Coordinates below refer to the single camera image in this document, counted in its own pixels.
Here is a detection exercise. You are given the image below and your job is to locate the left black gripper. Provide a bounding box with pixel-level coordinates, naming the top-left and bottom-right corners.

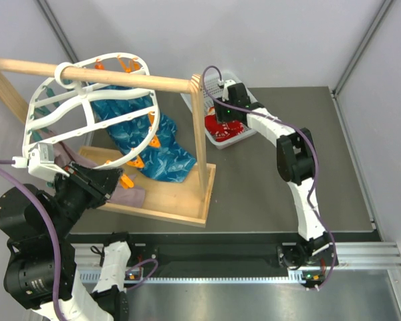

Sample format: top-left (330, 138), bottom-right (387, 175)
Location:
top-left (43, 157), bottom-right (122, 235)

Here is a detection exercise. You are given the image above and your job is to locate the white round clip hanger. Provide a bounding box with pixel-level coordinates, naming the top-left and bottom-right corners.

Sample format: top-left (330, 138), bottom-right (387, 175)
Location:
top-left (21, 53), bottom-right (160, 169)

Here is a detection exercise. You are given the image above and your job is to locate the red christmas sock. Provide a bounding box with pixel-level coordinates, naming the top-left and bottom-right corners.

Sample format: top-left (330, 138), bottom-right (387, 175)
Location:
top-left (217, 120), bottom-right (245, 142)
top-left (205, 115), bottom-right (228, 141)

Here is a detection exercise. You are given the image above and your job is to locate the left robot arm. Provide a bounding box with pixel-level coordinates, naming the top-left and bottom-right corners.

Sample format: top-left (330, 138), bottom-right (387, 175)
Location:
top-left (0, 163), bottom-right (138, 320)

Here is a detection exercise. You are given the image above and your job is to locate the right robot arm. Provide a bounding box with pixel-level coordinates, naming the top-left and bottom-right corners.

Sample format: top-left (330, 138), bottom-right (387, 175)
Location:
top-left (214, 80), bottom-right (331, 270)

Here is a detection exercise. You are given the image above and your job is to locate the orange clothes peg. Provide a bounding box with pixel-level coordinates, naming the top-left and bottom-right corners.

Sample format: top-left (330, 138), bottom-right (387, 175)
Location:
top-left (126, 155), bottom-right (144, 169)
top-left (148, 112), bottom-right (161, 148)
top-left (120, 174), bottom-right (134, 189)

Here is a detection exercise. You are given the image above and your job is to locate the mauve grey cloth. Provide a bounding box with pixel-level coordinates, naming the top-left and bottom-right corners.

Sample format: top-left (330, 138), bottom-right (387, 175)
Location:
top-left (53, 142), bottom-right (146, 208)

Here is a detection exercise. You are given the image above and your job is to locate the blue leaf-pattern cloth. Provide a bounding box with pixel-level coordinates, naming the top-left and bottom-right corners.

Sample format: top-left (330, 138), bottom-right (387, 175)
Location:
top-left (91, 96), bottom-right (196, 183)

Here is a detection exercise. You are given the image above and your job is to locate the teal clothes peg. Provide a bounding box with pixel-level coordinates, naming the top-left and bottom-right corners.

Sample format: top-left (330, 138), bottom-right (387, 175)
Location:
top-left (31, 130), bottom-right (43, 142)

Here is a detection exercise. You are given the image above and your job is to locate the white perforated plastic basket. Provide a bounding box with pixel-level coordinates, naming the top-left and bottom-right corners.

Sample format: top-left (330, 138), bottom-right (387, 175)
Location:
top-left (203, 70), bottom-right (256, 150)

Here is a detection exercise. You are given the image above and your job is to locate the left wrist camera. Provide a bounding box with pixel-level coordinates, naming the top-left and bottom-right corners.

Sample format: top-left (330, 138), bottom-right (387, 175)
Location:
top-left (12, 142), bottom-right (70, 182)

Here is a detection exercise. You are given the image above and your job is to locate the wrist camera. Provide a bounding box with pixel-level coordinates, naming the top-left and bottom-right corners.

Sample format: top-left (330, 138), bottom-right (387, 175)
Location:
top-left (12, 142), bottom-right (70, 182)
top-left (218, 80), bottom-right (236, 102)

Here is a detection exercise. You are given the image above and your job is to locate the wooden hanging rack frame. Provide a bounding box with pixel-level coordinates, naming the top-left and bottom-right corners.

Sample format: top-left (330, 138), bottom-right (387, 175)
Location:
top-left (0, 58), bottom-right (216, 227)

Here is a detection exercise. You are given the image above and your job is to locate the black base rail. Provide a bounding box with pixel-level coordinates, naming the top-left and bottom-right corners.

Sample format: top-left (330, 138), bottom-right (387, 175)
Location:
top-left (62, 232), bottom-right (342, 278)

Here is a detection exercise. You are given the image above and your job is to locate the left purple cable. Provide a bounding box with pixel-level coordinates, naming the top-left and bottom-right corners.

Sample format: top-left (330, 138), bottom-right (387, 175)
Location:
top-left (0, 157), bottom-right (71, 321)

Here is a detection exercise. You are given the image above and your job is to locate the purple cable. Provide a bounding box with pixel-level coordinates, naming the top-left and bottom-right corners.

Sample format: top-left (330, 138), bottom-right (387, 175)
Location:
top-left (202, 65), bottom-right (338, 291)
top-left (0, 157), bottom-right (71, 321)

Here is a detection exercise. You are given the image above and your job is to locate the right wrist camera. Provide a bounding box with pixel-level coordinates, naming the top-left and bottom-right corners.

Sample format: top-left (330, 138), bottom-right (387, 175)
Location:
top-left (218, 80), bottom-right (236, 102)

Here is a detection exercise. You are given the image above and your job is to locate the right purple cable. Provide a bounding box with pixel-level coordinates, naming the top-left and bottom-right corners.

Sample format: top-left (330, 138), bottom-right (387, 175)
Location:
top-left (202, 65), bottom-right (338, 291)

